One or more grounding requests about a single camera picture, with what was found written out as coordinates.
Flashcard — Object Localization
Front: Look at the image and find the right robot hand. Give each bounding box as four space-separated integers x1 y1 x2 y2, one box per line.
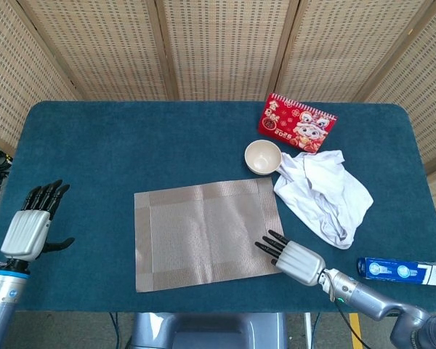
254 229 327 286

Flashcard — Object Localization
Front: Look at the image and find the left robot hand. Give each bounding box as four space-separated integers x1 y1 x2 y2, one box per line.
0 179 76 262

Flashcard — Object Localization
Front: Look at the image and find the brown woven placemat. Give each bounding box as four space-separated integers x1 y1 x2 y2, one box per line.
133 177 285 293

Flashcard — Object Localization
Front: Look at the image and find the beige bowl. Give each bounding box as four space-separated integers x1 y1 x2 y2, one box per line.
243 140 283 175

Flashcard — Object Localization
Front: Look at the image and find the crumpled white cloth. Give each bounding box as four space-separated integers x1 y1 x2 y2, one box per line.
272 149 374 250

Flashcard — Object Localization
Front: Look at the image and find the white table leg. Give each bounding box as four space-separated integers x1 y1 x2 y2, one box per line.
304 312 313 349

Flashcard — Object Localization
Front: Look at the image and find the blue toothpaste box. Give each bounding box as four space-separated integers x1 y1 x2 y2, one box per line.
356 256 436 288

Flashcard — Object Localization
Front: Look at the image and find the teal table cloth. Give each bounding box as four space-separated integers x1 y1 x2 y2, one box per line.
0 100 435 314

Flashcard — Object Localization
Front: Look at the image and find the grey robot torso base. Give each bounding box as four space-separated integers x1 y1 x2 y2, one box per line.
130 311 288 349

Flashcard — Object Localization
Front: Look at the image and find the red 2026 desk calendar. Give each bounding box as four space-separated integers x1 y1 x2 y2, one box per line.
257 92 339 155

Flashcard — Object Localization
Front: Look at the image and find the woven bamboo folding screen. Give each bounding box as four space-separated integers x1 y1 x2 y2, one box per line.
0 0 436 175

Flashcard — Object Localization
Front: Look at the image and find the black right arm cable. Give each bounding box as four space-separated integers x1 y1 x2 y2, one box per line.
334 300 365 349

